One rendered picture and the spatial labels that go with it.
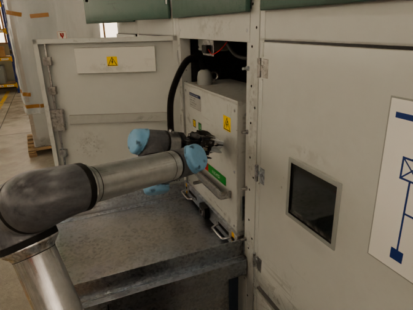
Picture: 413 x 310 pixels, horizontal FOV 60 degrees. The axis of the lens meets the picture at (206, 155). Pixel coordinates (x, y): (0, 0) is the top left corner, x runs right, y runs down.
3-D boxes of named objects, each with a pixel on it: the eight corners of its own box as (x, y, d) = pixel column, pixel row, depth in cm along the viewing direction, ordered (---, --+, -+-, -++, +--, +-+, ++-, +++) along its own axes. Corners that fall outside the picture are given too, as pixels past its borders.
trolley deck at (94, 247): (37, 339, 102) (33, 323, 100) (39, 232, 155) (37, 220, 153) (246, 274, 126) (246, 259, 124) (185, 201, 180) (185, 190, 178)
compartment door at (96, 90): (64, 189, 184) (37, 39, 159) (187, 184, 186) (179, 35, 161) (59, 195, 178) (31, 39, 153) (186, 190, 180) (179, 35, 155)
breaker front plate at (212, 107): (233, 235, 128) (234, 103, 111) (186, 184, 170) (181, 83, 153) (237, 235, 128) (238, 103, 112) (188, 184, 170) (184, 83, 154)
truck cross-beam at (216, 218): (236, 251, 127) (237, 236, 125) (184, 191, 173) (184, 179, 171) (249, 247, 129) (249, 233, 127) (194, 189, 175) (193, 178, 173)
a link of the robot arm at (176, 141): (156, 151, 113) (160, 126, 111) (168, 152, 116) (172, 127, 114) (169, 157, 107) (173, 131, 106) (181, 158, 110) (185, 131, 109)
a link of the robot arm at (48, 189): (16, 161, 57) (202, 133, 96) (-9, 178, 63) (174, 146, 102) (37, 231, 56) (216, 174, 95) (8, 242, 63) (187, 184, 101)
